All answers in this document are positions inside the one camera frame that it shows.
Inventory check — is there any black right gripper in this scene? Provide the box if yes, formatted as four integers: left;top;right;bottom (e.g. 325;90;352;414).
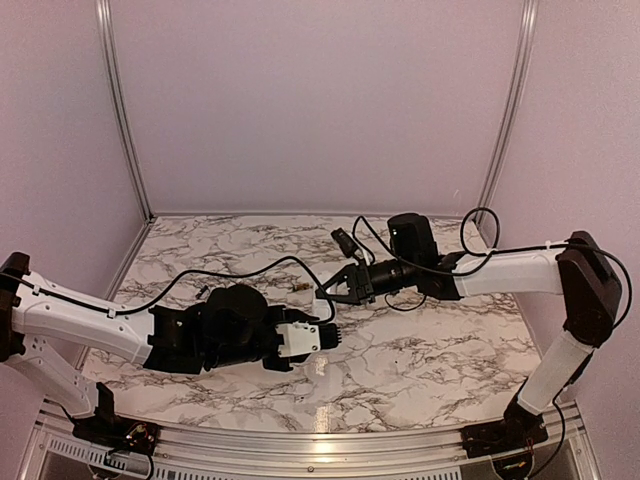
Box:
316;255;420;305

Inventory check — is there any white remote control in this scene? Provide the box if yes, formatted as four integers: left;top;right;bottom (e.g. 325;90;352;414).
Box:
287;289;331;320

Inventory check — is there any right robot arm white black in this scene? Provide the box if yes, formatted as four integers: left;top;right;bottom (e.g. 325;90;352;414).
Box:
312;213;633;448

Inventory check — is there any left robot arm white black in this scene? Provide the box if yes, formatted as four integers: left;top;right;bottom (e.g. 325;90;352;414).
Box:
1;252;340;445

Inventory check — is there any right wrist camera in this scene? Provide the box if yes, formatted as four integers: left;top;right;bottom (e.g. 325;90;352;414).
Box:
331;228;376;265

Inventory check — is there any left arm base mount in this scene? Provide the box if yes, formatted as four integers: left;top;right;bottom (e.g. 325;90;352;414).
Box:
73;415;160;455

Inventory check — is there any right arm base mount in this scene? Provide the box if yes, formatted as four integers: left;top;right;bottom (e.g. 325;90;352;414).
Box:
461;416;549;458

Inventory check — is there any front aluminium rail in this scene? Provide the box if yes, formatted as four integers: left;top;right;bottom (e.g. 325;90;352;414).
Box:
17;401;603;479

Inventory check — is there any right aluminium frame post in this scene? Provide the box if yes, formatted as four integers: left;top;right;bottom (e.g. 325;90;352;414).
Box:
477;0;539;207

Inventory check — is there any aluminium frame post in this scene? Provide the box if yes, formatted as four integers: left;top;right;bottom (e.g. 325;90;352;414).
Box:
95;0;154;223
477;0;539;207

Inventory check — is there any left aluminium frame post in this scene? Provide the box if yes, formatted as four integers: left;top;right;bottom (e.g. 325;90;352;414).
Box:
95;0;154;223

